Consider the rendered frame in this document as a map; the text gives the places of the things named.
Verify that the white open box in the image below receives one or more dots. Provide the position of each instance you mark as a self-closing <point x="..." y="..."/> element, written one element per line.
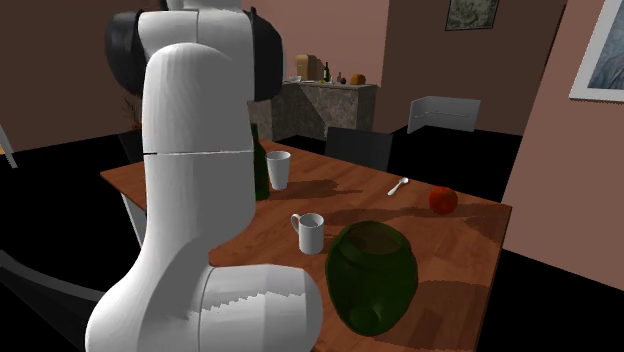
<point x="442" y="114"/>

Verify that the brown wooden table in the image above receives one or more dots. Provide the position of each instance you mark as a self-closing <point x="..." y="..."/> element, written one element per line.
<point x="453" y="253"/>

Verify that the white spoon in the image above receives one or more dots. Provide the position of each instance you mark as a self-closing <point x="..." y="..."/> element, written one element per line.
<point x="398" y="186"/>

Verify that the tall white cup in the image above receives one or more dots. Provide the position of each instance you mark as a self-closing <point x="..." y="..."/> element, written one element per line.
<point x="278" y="168"/>

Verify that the grey stone counter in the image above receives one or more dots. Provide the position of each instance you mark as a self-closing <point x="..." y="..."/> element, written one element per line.
<point x="317" y="109"/>

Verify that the green round jar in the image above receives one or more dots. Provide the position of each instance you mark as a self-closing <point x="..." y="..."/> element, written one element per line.
<point x="371" y="278"/>

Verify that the dark framed wall picture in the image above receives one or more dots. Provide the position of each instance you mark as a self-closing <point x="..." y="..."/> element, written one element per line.
<point x="471" y="13"/>

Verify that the white framed wall picture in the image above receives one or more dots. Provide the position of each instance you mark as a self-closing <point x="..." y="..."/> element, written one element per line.
<point x="600" y="58"/>

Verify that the dark chair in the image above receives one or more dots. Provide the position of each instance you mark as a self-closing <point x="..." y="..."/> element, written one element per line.
<point x="358" y="148"/>

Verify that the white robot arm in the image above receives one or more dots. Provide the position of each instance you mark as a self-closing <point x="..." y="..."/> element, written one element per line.
<point x="195" y="195"/>

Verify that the red apple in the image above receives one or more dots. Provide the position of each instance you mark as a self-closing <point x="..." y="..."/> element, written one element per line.
<point x="443" y="200"/>

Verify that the dark green glass bottle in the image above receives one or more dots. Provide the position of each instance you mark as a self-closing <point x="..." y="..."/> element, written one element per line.
<point x="261" y="170"/>

